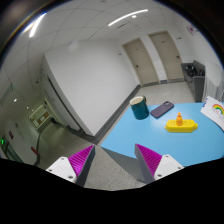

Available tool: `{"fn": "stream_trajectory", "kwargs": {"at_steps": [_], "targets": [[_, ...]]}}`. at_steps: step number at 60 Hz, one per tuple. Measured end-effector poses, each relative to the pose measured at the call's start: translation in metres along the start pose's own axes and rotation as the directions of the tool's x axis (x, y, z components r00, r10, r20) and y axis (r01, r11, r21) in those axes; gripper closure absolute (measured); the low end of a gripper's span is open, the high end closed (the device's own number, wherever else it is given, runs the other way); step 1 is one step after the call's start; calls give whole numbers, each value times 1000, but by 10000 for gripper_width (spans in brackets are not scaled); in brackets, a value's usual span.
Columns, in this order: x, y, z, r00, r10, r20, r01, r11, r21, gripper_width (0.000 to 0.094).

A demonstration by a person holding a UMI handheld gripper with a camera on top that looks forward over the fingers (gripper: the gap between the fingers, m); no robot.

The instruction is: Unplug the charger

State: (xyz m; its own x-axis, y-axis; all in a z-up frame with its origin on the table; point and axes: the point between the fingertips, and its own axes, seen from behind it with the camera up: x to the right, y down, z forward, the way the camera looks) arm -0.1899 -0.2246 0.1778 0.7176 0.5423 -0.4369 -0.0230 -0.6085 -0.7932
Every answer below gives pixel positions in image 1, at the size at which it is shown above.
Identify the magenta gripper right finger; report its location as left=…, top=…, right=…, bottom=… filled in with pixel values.
left=135, top=144, right=183, bottom=184

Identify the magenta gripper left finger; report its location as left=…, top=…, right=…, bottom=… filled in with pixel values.
left=46, top=145, right=95, bottom=187

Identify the orange charger plug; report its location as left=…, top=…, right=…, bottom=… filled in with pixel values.
left=176, top=112, right=183, bottom=126

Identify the purple smartphone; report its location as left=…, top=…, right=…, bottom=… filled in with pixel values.
left=150, top=101, right=174, bottom=118

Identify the dark teal mug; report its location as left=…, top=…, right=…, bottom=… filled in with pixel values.
left=130, top=96, right=149, bottom=120

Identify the white rainbow card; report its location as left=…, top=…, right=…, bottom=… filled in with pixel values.
left=201, top=96, right=224, bottom=131

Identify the left beige door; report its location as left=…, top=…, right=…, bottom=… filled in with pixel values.
left=123, top=39, right=158, bottom=86

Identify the beige door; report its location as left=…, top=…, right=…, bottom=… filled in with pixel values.
left=123, top=39, right=158, bottom=86
left=149, top=31, right=184, bottom=81

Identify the grey cabinet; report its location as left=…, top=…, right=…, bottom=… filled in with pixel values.
left=181, top=60, right=205, bottom=102

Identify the right beige door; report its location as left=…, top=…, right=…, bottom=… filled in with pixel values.
left=149, top=31, right=184, bottom=81

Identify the left ceiling light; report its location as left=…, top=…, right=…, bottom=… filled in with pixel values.
left=29, top=13, right=46, bottom=38

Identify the long ceiling light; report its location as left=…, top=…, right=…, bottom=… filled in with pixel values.
left=108, top=9, right=149, bottom=27

